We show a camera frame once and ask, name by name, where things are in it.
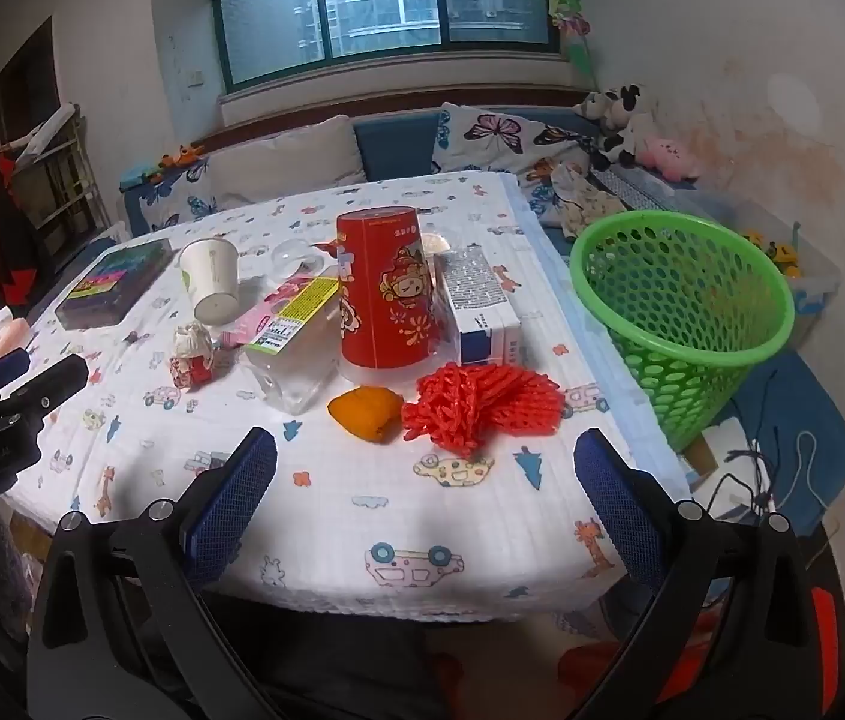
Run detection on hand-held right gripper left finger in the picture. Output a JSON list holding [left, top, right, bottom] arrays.
[[26, 426, 296, 720]]

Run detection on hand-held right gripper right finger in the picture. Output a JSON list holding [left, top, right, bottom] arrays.
[[572, 427, 845, 720]]

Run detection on green plastic mesh basket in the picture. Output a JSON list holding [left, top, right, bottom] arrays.
[[569, 210, 796, 455]]

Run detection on small red white pouch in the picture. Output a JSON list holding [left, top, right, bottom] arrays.
[[169, 321, 222, 391]]

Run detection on orange sponge piece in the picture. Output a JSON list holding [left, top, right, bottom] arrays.
[[327, 386, 404, 442]]

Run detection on red foam net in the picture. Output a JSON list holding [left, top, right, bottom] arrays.
[[401, 362, 567, 457]]

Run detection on pink snack packet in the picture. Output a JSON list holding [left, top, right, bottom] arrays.
[[221, 286, 296, 350]]

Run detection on white paper cup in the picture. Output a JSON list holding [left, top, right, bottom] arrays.
[[179, 237, 242, 325]]

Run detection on clear box with yellow label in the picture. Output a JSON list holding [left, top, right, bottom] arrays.
[[242, 276, 344, 415]]

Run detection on white blue carton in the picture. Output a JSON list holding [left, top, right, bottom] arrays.
[[433, 244, 522, 365]]

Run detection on clear plastic dome lid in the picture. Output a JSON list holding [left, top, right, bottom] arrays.
[[270, 236, 326, 278]]

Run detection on red paper tub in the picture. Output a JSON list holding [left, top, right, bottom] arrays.
[[336, 204, 446, 372]]

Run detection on peach soft cushion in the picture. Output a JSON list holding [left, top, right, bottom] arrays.
[[0, 317, 35, 368]]

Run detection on dark colourful flat box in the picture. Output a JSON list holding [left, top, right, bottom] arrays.
[[55, 238, 175, 331]]

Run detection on red black hanging clothes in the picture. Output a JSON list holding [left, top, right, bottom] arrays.
[[0, 146, 41, 308]]

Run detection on white metal rack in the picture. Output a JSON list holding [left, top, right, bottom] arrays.
[[0, 101, 112, 256]]

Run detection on blue floor mat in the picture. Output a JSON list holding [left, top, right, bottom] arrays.
[[722, 352, 845, 533]]

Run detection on small butterfly print pillow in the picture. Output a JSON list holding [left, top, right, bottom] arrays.
[[143, 157, 258, 233]]

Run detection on orange plush toys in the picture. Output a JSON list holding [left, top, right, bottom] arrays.
[[160, 144, 208, 170]]

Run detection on dark wooden door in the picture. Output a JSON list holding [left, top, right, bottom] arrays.
[[0, 15, 64, 147]]

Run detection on clear plastic storage bin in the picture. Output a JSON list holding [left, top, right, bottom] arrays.
[[647, 187, 843, 316]]

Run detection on yellow toy vehicles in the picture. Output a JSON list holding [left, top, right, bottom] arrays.
[[741, 229, 802, 275]]

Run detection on cream patterned garment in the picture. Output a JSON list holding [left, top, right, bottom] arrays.
[[549, 163, 626, 237]]

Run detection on beige pillow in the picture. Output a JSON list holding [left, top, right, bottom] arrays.
[[205, 115, 367, 203]]

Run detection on grey patterned cloth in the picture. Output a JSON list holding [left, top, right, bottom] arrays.
[[591, 165, 682, 215]]

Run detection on pink plush toy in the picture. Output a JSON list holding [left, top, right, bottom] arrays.
[[639, 136, 700, 182]]

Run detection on black white plush cow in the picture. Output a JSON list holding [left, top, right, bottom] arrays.
[[591, 82, 663, 170]]

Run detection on large butterfly print pillow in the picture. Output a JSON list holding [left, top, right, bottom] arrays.
[[431, 101, 596, 181]]

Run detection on blue back cushion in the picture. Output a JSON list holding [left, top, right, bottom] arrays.
[[353, 111, 442, 182]]

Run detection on spotted plush dog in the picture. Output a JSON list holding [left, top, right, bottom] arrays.
[[576, 90, 622, 125]]

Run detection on brown wooden headboard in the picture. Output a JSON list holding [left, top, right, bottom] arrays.
[[186, 86, 581, 162]]

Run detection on green framed window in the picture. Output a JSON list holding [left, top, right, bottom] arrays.
[[212, 0, 562, 91]]

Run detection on colourful pinwheel toy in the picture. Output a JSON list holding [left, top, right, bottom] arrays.
[[546, 0, 599, 87]]

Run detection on black cables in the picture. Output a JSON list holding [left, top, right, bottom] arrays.
[[707, 367, 787, 526]]

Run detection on white string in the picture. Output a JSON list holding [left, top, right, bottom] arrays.
[[793, 431, 820, 496]]

